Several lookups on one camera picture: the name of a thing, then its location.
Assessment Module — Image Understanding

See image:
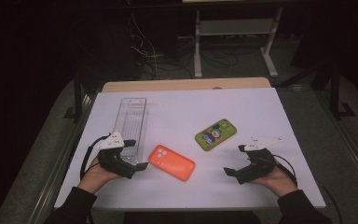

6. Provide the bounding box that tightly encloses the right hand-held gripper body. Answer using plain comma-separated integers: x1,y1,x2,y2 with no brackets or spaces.
234,135,283,185

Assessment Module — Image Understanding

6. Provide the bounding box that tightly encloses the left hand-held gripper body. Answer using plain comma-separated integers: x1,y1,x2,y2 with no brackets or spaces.
96,132,137,180

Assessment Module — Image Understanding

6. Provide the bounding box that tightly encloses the clear plastic tray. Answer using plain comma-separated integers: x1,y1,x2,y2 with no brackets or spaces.
112,97,150,166

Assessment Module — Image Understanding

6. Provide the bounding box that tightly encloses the green cartoon phone case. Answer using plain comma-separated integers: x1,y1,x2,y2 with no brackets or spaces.
194,118,238,152

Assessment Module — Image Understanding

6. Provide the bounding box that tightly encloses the orange phone case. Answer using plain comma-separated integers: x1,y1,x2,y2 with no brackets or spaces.
147,144,197,182

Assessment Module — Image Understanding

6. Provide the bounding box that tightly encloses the person's left hand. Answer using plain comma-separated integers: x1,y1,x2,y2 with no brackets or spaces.
77,156,123,194

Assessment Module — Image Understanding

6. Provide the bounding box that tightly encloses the person's right hand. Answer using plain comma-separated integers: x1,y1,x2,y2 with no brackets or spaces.
251,167,298,199

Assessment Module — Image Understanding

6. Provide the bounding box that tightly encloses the black metal stand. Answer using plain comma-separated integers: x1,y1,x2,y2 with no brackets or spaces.
63,71,91,123
329,62,357,120

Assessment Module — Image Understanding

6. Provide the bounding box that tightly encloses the left hand-held gripper cable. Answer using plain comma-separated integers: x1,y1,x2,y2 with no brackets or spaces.
79,134,110,181

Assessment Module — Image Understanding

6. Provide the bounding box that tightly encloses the hand-held gripper cable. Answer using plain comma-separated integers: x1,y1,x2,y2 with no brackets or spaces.
79,134,110,181
273,154,344,224

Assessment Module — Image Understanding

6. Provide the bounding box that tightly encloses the right hand-held gripper cable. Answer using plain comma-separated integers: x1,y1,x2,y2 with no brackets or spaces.
273,154,344,224

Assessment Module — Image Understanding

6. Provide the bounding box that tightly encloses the aluminium frame rail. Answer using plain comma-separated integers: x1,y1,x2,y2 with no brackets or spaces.
27,92,98,224
316,90,358,194

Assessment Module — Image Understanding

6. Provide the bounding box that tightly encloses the tangle of floor cables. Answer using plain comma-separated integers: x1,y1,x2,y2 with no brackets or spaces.
127,12,197,78

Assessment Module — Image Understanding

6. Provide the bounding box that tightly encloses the white metal desk frame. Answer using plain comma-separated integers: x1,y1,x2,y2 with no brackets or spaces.
194,6,284,78

